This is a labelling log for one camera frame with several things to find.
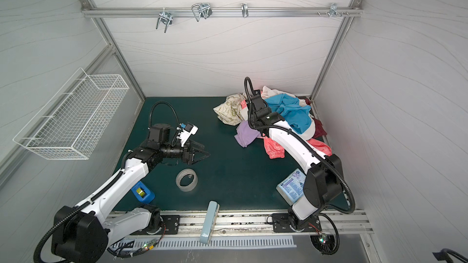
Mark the purple cloth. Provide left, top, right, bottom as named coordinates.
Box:
left=234, top=121, right=261, bottom=148

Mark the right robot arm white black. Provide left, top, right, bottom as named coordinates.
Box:
left=244, top=77, right=356, bottom=230

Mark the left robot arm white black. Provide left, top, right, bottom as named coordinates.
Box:
left=33, top=123, right=209, bottom=263

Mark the light pink cloth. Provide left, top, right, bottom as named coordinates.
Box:
left=240, top=100, right=247, bottom=110

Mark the cream patterned cloth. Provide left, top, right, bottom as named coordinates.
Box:
left=213, top=93, right=246, bottom=126

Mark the pink red patterned cloth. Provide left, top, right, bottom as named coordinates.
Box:
left=262, top=137, right=333, bottom=159

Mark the blue cloth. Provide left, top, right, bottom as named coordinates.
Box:
left=265, top=94, right=312, bottom=134

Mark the dark maroon cloth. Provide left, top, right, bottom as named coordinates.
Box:
left=305, top=99, right=327, bottom=140

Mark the clear tape roll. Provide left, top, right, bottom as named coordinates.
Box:
left=175, top=168, right=198, bottom=192

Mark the blue tape dispenser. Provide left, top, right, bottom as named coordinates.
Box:
left=131, top=181, right=156, bottom=205

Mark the wet wipes pack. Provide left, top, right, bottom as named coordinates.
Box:
left=276, top=169, right=306, bottom=206

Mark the white slotted vent strip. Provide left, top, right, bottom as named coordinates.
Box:
left=109, top=236, right=297, bottom=251

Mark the small metal hook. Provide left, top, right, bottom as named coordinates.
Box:
left=241, top=3, right=249, bottom=18

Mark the metal u-bolt hook middle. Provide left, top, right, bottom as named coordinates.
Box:
left=191, top=2, right=213, bottom=22

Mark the metal u-bolt hook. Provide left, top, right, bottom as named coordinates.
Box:
left=156, top=10, right=173, bottom=33
left=191, top=2, right=213, bottom=22

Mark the metal u-bolt hook left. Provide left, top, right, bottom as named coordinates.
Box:
left=156, top=10, right=173, bottom=33

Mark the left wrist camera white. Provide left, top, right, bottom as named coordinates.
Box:
left=176, top=123, right=198, bottom=147

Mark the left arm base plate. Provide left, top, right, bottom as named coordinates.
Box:
left=132, top=215, right=181, bottom=236

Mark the light blue handle bar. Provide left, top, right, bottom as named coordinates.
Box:
left=199, top=201, right=219, bottom=245

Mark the left base cable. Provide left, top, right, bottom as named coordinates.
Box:
left=107, top=222, right=167, bottom=259

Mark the base cable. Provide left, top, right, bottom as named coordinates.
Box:
left=107, top=222, right=167, bottom=259
left=310, top=213, right=341, bottom=256

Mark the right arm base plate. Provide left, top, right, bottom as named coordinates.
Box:
left=266, top=213, right=322, bottom=234

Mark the horizontal aluminium rail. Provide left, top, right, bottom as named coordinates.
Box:
left=82, top=6, right=364, bottom=18

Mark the white wire basket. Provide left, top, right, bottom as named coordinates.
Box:
left=13, top=68, right=129, bottom=160

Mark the front aluminium rail base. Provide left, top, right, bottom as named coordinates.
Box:
left=161, top=209, right=374, bottom=237

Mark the metal bracket hook right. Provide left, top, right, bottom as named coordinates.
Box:
left=317, top=3, right=349, bottom=18

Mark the right base cable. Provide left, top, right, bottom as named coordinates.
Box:
left=310, top=213, right=341, bottom=256

